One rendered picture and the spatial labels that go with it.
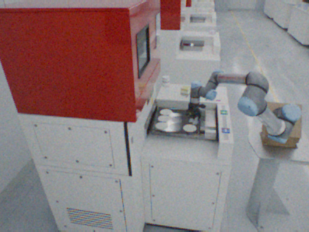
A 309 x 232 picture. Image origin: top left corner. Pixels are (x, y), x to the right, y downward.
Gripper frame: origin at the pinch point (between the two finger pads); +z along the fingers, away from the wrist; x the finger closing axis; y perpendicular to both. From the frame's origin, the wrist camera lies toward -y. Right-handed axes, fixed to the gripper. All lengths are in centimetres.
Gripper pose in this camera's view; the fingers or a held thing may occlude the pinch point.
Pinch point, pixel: (194, 123)
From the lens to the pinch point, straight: 195.9
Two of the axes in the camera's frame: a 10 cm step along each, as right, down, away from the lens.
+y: -7.3, 3.6, -5.8
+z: 0.2, 8.6, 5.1
